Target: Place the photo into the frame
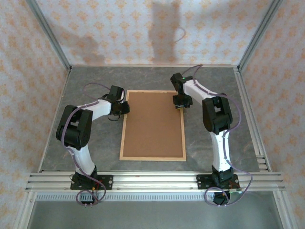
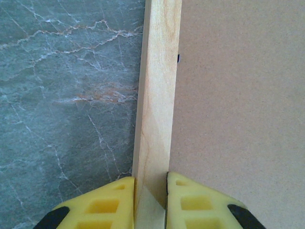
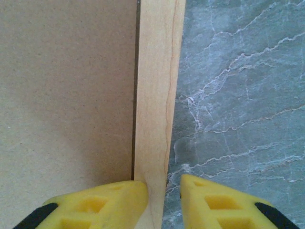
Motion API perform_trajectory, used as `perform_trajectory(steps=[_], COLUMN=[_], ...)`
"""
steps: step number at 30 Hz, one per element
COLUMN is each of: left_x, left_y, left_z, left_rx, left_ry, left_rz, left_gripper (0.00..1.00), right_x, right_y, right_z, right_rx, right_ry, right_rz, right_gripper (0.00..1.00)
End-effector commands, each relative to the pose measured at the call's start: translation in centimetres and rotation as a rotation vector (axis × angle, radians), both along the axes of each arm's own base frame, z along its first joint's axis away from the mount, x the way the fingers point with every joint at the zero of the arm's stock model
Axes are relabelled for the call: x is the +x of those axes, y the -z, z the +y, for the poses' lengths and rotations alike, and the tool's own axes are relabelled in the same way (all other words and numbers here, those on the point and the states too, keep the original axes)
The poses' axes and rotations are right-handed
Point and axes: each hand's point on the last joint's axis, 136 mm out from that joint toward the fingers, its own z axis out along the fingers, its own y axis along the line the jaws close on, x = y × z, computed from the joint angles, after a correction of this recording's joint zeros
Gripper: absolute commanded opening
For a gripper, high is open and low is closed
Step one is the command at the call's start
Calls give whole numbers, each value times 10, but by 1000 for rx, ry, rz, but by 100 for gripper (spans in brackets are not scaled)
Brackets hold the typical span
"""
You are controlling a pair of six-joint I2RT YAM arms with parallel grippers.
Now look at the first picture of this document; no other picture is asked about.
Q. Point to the brown backing board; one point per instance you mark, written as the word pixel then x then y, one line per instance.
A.
pixel 152 124

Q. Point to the light wooden picture frame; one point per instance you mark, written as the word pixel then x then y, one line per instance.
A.
pixel 152 159

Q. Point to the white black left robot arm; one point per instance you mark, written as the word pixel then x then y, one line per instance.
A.
pixel 83 159

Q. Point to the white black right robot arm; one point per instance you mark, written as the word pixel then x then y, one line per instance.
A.
pixel 220 150

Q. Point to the black electronics box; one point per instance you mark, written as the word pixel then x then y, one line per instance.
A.
pixel 220 199

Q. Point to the grey metal panel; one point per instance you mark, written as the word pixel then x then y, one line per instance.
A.
pixel 155 214

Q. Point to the aluminium back rail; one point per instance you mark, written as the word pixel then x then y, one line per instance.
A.
pixel 155 65

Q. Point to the aluminium side rail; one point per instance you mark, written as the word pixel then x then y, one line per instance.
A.
pixel 44 155
pixel 239 76

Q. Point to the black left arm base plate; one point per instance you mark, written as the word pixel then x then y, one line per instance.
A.
pixel 107 182

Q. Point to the wide aluminium base rail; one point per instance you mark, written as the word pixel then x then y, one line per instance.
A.
pixel 155 181

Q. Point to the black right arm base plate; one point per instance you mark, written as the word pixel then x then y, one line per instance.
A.
pixel 202 182

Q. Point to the aluminium corner post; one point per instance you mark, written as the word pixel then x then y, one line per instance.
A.
pixel 52 35
pixel 257 35

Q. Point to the aluminium leg post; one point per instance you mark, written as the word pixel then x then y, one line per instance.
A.
pixel 24 212
pixel 283 212

